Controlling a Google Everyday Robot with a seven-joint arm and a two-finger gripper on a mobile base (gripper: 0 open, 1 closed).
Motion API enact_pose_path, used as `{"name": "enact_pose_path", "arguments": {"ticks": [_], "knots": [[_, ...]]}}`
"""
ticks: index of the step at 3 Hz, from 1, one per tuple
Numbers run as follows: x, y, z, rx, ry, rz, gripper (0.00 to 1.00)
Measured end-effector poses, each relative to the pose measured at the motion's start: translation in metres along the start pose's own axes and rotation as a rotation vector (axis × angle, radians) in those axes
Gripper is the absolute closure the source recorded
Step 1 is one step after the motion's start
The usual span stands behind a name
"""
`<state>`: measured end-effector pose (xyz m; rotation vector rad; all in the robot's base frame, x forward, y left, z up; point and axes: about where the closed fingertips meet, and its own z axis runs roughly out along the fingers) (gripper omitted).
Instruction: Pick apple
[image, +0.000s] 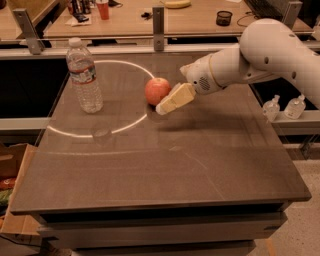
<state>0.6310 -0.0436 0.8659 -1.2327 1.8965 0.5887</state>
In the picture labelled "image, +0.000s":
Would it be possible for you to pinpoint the black mesh cup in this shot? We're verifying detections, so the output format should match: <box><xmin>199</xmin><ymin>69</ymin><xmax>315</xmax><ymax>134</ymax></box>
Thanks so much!
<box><xmin>216</xmin><ymin>11</ymin><xmax>233</xmax><ymax>26</ymax></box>

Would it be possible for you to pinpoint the red plastic cup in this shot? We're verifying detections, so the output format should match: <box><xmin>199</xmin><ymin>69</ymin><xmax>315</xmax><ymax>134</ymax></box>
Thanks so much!
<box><xmin>96</xmin><ymin>0</ymin><xmax>109</xmax><ymax>20</ymax></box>

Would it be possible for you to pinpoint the right metal bracket post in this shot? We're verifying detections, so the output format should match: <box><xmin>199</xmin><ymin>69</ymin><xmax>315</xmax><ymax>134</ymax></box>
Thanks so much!
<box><xmin>282</xmin><ymin>0</ymin><xmax>302</xmax><ymax>29</ymax></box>

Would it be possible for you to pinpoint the grey drawer cabinet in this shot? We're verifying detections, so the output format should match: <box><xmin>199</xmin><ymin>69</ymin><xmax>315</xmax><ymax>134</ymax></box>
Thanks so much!
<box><xmin>39</xmin><ymin>204</ymin><xmax>287</xmax><ymax>249</ymax></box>

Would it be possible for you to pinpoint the yellow banana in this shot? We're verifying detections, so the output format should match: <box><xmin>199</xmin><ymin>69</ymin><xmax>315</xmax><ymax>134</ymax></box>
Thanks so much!
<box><xmin>162</xmin><ymin>0</ymin><xmax>191</xmax><ymax>9</ymax></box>

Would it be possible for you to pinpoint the metal bracket post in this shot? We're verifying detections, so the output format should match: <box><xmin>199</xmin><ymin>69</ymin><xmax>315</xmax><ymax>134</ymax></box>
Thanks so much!
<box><xmin>13</xmin><ymin>8</ymin><xmax>44</xmax><ymax>55</ymax></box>
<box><xmin>282</xmin><ymin>0</ymin><xmax>302</xmax><ymax>29</ymax></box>
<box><xmin>152</xmin><ymin>6</ymin><xmax>164</xmax><ymax>51</ymax></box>

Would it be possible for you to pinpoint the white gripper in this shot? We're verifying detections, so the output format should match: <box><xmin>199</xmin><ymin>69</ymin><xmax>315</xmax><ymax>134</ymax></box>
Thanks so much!
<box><xmin>156</xmin><ymin>54</ymin><xmax>222</xmax><ymax>115</ymax></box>

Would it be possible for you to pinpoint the middle metal bracket post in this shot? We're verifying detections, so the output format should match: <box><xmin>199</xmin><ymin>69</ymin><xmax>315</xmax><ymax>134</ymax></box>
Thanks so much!
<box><xmin>152</xmin><ymin>6</ymin><xmax>164</xmax><ymax>51</ymax></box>

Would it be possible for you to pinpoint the red apple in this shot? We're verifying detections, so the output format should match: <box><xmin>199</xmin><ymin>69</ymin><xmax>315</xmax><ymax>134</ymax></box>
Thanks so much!
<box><xmin>145</xmin><ymin>78</ymin><xmax>171</xmax><ymax>106</ymax></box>

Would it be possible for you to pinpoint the clear plastic water bottle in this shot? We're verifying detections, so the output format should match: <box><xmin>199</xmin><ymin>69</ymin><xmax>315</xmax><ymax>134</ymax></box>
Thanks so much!
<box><xmin>66</xmin><ymin>37</ymin><xmax>103</xmax><ymax>113</ymax></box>

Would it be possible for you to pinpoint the small clear sanitizer bottle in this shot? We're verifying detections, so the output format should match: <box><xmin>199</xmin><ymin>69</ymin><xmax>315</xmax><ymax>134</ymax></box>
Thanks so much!
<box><xmin>262</xmin><ymin>95</ymin><xmax>280</xmax><ymax>122</ymax></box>

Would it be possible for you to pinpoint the black keyboard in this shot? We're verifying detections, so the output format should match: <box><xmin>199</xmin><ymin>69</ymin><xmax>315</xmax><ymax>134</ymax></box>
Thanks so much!
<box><xmin>244</xmin><ymin>0</ymin><xmax>283</xmax><ymax>21</ymax></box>

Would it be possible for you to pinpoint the left metal bracket post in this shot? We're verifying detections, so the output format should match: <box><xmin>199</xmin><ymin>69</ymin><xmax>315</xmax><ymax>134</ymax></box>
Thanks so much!
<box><xmin>13</xmin><ymin>8</ymin><xmax>44</xmax><ymax>55</ymax></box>

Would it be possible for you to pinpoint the black cable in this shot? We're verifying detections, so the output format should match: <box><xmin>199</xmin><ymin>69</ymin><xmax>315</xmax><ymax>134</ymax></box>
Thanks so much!
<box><xmin>236</xmin><ymin>11</ymin><xmax>261</xmax><ymax>28</ymax></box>

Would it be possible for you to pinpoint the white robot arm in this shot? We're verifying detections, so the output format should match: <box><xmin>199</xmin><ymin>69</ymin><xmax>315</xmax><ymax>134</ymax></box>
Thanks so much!
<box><xmin>156</xmin><ymin>19</ymin><xmax>320</xmax><ymax>115</ymax></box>

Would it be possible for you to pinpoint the brown cardboard box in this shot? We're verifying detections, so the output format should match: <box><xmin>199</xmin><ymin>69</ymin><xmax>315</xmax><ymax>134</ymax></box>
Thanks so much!
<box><xmin>0</xmin><ymin>143</ymin><xmax>43</xmax><ymax>237</ymax></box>

